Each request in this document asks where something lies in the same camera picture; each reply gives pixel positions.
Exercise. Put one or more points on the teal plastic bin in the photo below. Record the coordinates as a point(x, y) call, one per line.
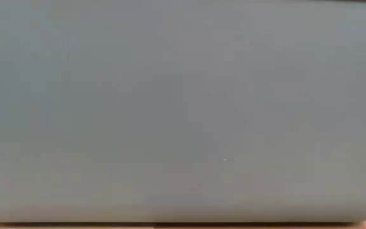
point(183, 111)

